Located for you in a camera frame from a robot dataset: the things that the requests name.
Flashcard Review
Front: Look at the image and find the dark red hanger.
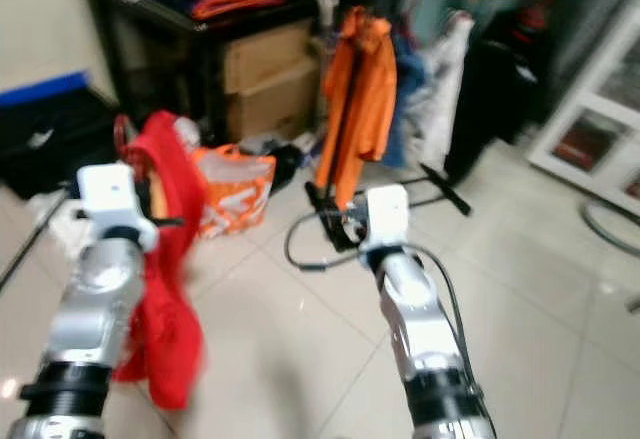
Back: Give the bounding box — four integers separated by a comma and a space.
113, 112, 156, 165

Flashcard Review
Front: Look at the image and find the red sports jersey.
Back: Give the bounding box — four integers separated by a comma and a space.
112, 109, 208, 412

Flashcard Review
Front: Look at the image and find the orange hanger pile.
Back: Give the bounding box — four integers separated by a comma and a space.
190, 0, 286, 22

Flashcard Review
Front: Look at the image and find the orange polo shirt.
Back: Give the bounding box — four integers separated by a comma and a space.
313, 5, 400, 212

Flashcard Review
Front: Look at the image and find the brown cardboard box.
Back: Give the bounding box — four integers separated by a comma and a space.
224, 64, 323, 143
221, 17, 318, 95

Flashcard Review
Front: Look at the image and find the black bag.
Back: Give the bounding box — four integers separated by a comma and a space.
0, 91, 129, 202

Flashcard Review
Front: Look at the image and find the white thick garment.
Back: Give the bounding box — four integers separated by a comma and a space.
418, 9, 478, 165

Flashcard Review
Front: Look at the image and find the black metal shelf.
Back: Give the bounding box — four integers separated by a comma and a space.
78, 0, 329, 148

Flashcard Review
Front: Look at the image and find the blue flat board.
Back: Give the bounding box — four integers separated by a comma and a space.
0, 70, 93, 110

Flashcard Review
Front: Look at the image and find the black garment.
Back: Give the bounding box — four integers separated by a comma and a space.
443, 4, 558, 187

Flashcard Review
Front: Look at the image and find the white glass-door cabinet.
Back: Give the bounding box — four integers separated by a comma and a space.
523, 0, 640, 217

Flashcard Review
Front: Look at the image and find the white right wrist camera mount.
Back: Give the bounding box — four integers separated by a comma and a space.
356, 183, 411, 262

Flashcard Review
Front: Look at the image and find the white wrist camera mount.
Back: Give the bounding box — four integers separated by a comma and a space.
76, 162, 160, 254
356, 183, 411, 262

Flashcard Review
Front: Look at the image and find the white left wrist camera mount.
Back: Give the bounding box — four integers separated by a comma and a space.
76, 162, 160, 254

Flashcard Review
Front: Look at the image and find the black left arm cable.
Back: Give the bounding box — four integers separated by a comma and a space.
0, 191, 83, 290

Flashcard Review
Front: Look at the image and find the grey vacuum hose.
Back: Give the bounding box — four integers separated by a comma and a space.
578, 197, 640, 262

